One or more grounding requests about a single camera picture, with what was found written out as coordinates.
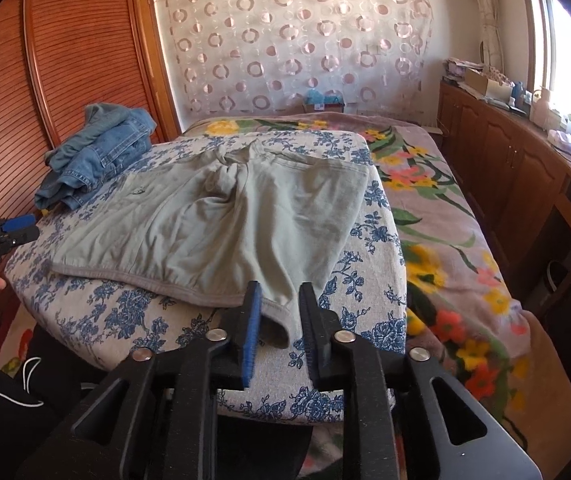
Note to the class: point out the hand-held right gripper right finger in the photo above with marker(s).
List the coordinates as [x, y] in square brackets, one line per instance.
[310, 340]

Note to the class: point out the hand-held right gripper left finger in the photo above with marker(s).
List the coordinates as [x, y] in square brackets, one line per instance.
[249, 345]

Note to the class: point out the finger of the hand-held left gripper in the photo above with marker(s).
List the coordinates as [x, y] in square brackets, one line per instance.
[20, 222]
[20, 236]

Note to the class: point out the grey-green pants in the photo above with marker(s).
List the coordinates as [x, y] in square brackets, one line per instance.
[225, 225]

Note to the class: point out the blue denim garment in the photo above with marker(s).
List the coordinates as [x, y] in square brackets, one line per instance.
[90, 165]

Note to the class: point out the blue floral padded board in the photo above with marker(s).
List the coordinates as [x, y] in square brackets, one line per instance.
[365, 240]

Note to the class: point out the blue-grey soft garment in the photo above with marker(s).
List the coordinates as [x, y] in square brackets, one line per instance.
[102, 112]

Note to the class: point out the person's black trousers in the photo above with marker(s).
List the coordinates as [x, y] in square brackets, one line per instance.
[10, 410]

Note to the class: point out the wooden slatted wardrobe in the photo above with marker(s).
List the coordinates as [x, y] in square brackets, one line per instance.
[55, 60]

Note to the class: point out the colourful floral blanket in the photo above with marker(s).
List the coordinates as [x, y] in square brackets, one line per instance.
[445, 240]

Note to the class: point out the small cardboard box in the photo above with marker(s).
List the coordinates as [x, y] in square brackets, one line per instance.
[323, 102]

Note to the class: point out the wooden side cabinet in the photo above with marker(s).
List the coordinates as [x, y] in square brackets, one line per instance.
[510, 160]

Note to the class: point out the sheer curtain with circles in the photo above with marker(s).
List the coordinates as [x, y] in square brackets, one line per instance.
[290, 35]

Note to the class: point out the stack of papers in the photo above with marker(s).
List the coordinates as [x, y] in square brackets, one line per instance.
[460, 70]

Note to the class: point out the open cardboard box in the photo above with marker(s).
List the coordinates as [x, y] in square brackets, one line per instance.
[488, 85]

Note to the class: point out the blue bottle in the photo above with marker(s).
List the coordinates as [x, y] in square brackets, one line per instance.
[518, 92]

